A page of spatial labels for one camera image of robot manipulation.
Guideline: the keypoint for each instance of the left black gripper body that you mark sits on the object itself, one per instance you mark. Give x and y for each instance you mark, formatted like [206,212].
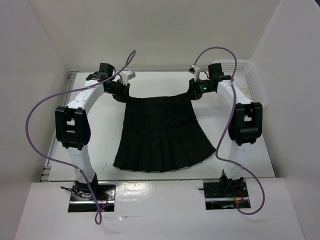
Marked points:
[118,87]

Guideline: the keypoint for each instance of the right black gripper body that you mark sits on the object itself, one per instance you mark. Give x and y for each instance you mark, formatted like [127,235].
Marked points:
[201,87]

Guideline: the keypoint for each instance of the black pleated skirt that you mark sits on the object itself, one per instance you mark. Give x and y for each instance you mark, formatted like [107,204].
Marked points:
[161,134]

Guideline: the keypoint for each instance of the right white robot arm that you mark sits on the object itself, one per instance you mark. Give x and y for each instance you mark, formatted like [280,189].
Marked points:
[244,125]

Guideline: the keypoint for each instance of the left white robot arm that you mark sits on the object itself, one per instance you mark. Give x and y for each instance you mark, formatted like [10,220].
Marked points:
[72,125]

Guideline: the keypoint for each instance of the orange rubber band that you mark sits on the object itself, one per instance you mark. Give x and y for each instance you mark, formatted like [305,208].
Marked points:
[244,90]

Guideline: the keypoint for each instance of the white plastic basket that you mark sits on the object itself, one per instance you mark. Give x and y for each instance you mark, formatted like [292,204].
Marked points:
[245,76]

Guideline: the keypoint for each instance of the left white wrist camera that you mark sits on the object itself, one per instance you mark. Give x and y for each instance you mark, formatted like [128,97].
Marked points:
[127,75]

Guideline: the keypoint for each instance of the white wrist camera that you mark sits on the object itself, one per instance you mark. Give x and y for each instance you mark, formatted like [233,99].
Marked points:
[195,70]
[127,75]

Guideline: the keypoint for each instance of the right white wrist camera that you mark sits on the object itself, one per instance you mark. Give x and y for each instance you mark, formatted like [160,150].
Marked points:
[195,70]

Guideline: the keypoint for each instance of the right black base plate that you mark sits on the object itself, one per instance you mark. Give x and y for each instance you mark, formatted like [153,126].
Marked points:
[220,196]

